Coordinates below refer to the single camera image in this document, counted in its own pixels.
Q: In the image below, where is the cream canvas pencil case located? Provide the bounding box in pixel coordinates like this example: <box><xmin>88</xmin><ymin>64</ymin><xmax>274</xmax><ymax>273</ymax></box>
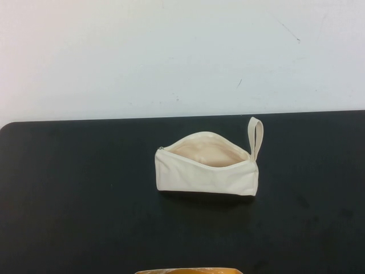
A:
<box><xmin>155</xmin><ymin>116</ymin><xmax>264</xmax><ymax>199</ymax></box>

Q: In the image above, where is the yellow orange rimmed object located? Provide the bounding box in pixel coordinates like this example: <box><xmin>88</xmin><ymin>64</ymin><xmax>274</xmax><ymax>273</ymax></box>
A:
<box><xmin>134</xmin><ymin>267</ymin><xmax>243</xmax><ymax>274</ymax></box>

